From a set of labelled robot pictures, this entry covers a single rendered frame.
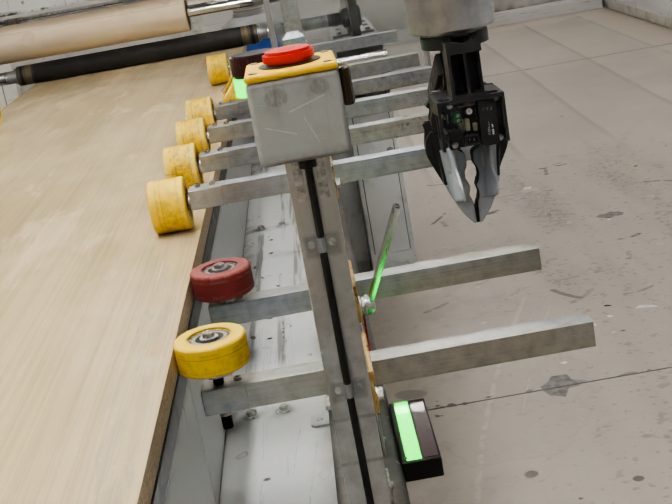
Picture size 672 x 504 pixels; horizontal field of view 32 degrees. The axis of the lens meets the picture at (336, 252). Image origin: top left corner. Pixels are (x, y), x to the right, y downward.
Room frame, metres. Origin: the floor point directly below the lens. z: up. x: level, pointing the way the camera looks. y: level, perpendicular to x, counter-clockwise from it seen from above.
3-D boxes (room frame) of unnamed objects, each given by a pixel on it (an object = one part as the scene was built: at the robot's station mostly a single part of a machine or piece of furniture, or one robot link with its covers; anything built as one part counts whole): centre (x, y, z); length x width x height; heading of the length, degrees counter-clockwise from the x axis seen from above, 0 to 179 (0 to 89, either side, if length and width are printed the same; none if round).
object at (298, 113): (0.89, 0.01, 1.18); 0.07 x 0.07 x 0.08; 0
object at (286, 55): (0.89, 0.01, 1.22); 0.04 x 0.04 x 0.02
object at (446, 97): (1.21, -0.16, 1.12); 0.09 x 0.08 x 0.12; 1
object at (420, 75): (2.44, -0.02, 0.95); 0.50 x 0.04 x 0.04; 90
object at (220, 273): (1.44, 0.15, 0.85); 0.08 x 0.08 x 0.11
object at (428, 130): (1.24, -0.14, 1.06); 0.05 x 0.02 x 0.09; 91
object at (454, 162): (1.22, -0.15, 1.01); 0.06 x 0.03 x 0.09; 1
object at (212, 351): (1.19, 0.15, 0.85); 0.08 x 0.08 x 0.11
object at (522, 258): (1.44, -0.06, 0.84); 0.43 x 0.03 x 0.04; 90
